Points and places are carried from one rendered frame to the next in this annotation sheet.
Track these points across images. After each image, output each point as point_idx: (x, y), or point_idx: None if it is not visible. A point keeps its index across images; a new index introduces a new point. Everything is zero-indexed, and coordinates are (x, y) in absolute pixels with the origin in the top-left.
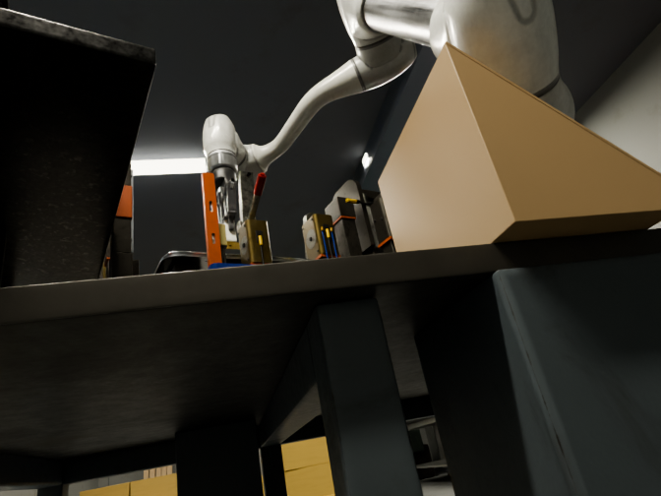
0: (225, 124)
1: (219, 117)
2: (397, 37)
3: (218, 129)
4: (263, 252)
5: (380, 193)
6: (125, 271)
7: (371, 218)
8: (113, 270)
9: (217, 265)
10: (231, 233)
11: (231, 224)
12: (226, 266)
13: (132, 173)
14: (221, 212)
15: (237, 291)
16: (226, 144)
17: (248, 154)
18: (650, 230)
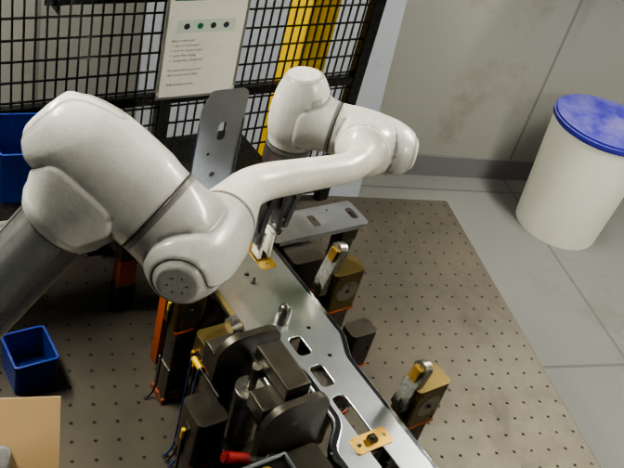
0: (279, 104)
1: (280, 86)
2: (134, 256)
3: (270, 108)
4: (170, 317)
5: (254, 389)
6: (119, 246)
7: (230, 400)
8: (115, 240)
9: (0, 339)
10: (256, 247)
11: (253, 240)
12: (2, 344)
13: (199, 128)
14: (272, 210)
15: None
16: (271, 136)
17: (334, 144)
18: None
